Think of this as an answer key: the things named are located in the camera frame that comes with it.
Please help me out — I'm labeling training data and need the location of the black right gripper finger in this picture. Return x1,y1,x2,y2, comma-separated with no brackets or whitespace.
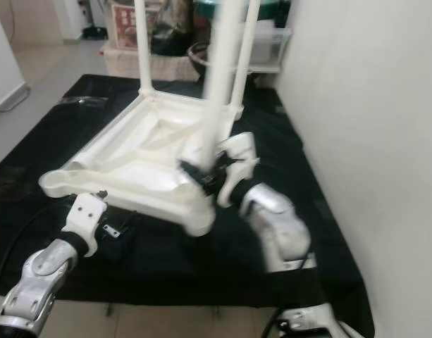
179,161,210,188

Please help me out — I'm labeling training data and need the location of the white plastic children table top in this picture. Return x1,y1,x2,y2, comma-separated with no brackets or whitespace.
39,90,237,237

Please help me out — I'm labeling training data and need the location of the black tablecloth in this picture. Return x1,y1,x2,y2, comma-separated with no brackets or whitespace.
0,74,375,338

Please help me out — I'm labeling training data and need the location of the black wok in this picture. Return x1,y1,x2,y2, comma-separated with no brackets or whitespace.
187,42,218,82

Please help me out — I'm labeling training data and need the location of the pink checkered tablecloth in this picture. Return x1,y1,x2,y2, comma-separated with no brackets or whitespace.
103,48,195,80

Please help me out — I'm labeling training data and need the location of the clear plastic storage box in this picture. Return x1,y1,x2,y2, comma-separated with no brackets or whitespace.
244,25,292,71

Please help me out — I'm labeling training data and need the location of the black bag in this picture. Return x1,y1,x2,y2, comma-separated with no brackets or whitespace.
152,0,195,56

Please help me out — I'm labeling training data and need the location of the red printed cardboard box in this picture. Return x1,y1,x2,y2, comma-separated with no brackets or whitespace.
113,4,139,49

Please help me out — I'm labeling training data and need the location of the dark green pot lid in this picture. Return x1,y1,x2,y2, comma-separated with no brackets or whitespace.
195,0,290,22

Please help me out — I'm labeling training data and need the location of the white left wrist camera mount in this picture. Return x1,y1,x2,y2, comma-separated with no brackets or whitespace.
64,194,109,256

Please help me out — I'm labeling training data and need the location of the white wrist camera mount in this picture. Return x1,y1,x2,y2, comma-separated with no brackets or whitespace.
217,132,260,208
64,194,109,256

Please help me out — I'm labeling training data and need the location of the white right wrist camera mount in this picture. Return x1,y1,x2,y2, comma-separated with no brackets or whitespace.
217,132,260,208

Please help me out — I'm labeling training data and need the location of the black wall cable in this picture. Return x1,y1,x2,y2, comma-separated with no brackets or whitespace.
0,84,30,113

